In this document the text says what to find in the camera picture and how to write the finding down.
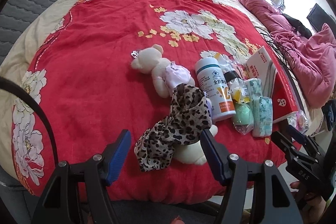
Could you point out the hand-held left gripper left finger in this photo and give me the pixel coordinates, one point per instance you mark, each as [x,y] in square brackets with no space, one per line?
[119,158]

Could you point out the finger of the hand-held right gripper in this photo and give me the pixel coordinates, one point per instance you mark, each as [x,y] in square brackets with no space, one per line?
[284,144]
[298,133]

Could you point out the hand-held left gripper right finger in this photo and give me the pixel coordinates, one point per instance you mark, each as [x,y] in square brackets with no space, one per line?
[213,159]

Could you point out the clear bag brown contents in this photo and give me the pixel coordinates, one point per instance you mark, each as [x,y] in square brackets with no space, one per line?
[302,121]

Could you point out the cream plush toy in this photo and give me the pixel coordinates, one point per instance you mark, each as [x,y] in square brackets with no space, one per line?
[191,154]

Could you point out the pale green tissue pack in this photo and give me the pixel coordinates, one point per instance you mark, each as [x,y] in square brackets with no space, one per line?
[262,113]
[254,87]

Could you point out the green egg sponge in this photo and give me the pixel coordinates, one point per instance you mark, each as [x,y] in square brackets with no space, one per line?
[242,115]

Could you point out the leopard print scarf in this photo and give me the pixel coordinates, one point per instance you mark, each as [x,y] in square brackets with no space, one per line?
[183,108]

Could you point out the white teddy bear purple dress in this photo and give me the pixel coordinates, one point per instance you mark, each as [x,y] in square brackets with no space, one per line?
[147,61]

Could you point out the person's right hand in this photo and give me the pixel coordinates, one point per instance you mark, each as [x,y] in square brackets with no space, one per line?
[312,204]

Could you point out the blue jeans pile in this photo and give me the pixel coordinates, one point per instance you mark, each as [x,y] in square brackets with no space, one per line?
[329,116]

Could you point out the pink comforter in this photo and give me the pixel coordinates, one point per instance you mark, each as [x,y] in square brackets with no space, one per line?
[302,61]

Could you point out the white bottle orange label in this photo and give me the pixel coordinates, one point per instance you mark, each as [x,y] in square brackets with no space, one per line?
[210,82]

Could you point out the red floral blanket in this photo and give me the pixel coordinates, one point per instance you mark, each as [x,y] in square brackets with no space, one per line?
[92,82]

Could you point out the bagged black cap dropper bottle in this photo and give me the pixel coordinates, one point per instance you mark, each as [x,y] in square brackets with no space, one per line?
[231,75]

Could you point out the black garment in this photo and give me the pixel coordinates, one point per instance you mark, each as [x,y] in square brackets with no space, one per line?
[296,24]

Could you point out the black monitor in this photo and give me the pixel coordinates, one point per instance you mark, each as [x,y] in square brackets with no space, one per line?
[317,18]

